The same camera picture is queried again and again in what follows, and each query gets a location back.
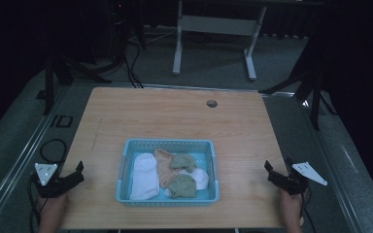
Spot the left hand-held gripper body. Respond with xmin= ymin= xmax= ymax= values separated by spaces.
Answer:
xmin=32 ymin=162 xmax=79 ymax=199

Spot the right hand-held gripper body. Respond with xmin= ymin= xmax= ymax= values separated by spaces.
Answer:
xmin=267 ymin=161 xmax=328 ymax=196

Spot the person's left hand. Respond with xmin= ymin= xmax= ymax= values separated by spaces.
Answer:
xmin=38 ymin=191 xmax=70 ymax=222

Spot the person's right hand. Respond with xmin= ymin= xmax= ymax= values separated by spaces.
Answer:
xmin=279 ymin=188 xmax=305 ymax=222

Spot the light blue plastic basket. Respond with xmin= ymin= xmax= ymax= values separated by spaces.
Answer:
xmin=115 ymin=138 xmax=220 ymax=208

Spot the long white sock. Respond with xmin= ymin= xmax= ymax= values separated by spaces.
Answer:
xmin=128 ymin=152 xmax=160 ymax=201

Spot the olive green sock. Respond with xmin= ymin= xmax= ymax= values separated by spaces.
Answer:
xmin=163 ymin=167 xmax=210 ymax=197

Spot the black metal stand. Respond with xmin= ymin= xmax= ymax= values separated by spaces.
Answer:
xmin=36 ymin=48 xmax=113 ymax=117
xmin=259 ymin=28 xmax=339 ymax=131

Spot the peach sock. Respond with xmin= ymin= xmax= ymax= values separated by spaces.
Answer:
xmin=153 ymin=148 xmax=180 ymax=189

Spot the small green sock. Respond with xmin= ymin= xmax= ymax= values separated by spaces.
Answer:
xmin=169 ymin=152 xmax=197 ymax=174

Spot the large green sock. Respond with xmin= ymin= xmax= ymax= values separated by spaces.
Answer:
xmin=167 ymin=173 xmax=198 ymax=199

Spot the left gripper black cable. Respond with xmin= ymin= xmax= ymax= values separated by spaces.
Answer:
xmin=27 ymin=174 xmax=47 ymax=233

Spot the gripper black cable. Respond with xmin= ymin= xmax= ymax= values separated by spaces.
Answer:
xmin=27 ymin=174 xmax=47 ymax=233
xmin=300 ymin=186 xmax=318 ymax=233

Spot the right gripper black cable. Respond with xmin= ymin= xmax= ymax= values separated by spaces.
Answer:
xmin=300 ymin=186 xmax=318 ymax=233

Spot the black cable bundle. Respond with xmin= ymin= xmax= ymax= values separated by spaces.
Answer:
xmin=121 ymin=40 xmax=145 ymax=89

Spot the white desk frame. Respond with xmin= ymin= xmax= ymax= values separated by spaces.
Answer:
xmin=172 ymin=0 xmax=268 ymax=82

